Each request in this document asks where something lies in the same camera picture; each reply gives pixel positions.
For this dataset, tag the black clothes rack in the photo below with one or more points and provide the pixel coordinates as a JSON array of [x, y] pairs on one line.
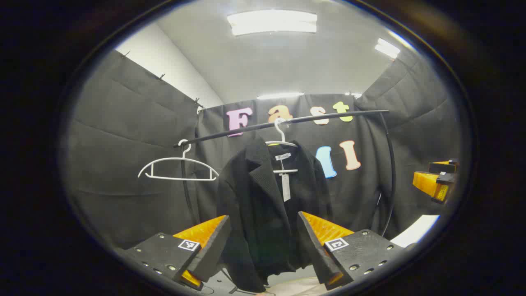
[[328, 116]]

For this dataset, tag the large ceiling light panel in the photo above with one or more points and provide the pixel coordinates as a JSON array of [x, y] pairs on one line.
[[271, 22]]

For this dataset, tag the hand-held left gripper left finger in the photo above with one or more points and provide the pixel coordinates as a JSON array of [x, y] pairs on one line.
[[211, 246]]

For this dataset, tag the white plastic hanger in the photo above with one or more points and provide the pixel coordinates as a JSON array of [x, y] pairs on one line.
[[181, 179]]

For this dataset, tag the black backdrop cloth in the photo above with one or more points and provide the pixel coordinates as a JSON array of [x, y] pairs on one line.
[[123, 144]]

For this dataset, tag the black knit jacket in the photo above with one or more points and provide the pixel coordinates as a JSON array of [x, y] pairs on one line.
[[254, 213]]

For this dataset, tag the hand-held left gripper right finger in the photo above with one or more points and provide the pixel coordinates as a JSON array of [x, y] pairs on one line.
[[314, 246]]

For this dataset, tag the white hanger with notched bar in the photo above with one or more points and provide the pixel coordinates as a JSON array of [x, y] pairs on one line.
[[280, 131]]

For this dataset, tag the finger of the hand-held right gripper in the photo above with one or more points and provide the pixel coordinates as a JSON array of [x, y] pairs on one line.
[[429, 183], [444, 167]]

